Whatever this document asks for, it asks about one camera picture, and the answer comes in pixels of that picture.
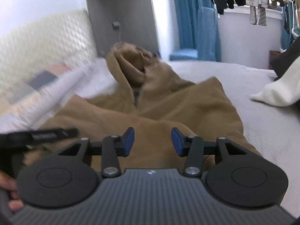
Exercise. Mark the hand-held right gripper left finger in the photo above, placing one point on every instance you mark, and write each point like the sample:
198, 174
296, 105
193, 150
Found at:
128, 143

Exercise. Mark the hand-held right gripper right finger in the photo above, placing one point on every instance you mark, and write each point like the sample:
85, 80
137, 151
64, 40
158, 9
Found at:
177, 143

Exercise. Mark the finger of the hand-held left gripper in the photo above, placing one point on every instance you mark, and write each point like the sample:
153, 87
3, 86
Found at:
68, 133

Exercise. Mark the brown hoodie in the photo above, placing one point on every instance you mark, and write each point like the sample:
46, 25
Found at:
187, 103

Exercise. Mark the person's left hand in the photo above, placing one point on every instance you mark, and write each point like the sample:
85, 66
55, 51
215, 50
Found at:
9, 184

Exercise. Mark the grey bed sheet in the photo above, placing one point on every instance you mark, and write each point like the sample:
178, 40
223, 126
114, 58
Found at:
269, 133

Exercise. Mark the cream quilted headboard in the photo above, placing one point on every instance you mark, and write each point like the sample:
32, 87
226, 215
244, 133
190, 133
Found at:
46, 39

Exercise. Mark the blue covered chair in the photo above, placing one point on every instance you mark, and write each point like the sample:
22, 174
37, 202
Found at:
206, 35

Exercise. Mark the striped white fleece sweater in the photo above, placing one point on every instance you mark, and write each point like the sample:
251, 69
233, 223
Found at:
279, 89

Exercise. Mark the reddish box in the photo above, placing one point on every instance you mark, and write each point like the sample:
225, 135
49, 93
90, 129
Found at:
274, 59

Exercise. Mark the grey wardrobe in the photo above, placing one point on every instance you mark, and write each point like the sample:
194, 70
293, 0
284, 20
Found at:
131, 9

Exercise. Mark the black garment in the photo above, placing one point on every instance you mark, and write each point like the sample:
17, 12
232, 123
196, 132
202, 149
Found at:
288, 58

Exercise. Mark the wall socket with charger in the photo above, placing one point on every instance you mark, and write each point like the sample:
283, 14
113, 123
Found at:
115, 25

